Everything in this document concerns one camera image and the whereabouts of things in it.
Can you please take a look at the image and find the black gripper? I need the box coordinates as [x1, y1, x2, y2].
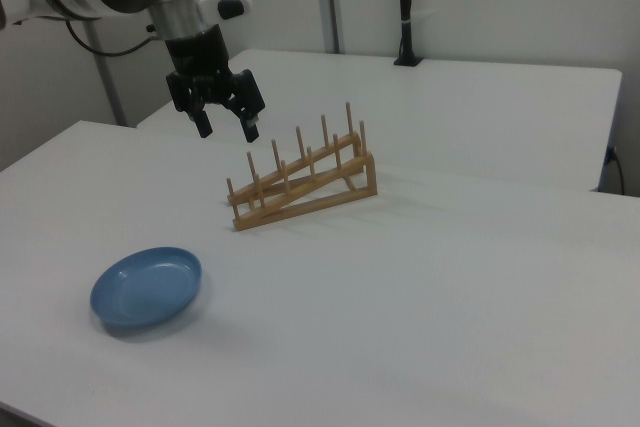
[163, 25, 266, 144]

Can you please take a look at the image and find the blue plastic plate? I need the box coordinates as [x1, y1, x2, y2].
[89, 245, 204, 328]

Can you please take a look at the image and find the wooden plate rack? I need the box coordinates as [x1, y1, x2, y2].
[225, 101, 378, 234]

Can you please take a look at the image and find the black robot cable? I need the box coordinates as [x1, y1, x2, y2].
[64, 20, 162, 58]

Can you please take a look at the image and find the black cable with blue plug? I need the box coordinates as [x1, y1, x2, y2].
[606, 143, 627, 195]

